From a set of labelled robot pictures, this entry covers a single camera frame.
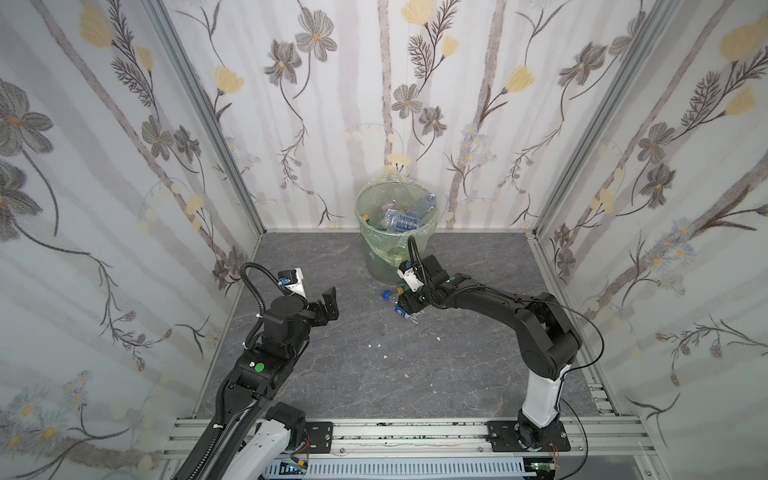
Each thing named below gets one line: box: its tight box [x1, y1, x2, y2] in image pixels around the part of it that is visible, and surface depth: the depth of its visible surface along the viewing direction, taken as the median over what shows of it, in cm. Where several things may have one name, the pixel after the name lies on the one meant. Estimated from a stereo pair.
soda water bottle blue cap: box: [383, 209, 420, 233], surface depth 92 cm
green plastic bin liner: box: [355, 170, 439, 264], surface depth 94 cm
